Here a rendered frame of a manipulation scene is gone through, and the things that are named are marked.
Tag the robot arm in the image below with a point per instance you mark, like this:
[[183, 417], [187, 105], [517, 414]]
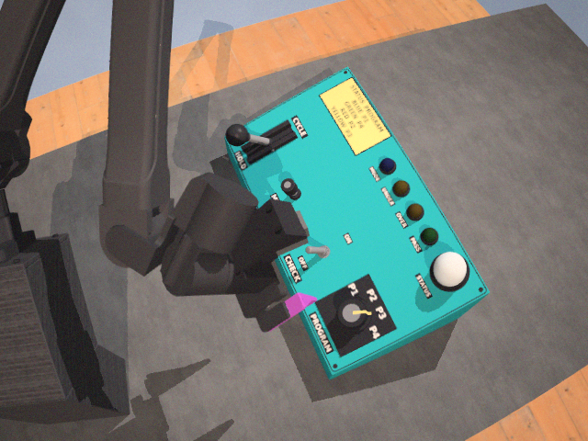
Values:
[[213, 214]]

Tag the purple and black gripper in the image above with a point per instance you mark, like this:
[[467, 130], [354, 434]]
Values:
[[257, 303]]

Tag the teal control console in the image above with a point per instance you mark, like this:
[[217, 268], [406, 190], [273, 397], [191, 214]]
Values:
[[369, 244]]

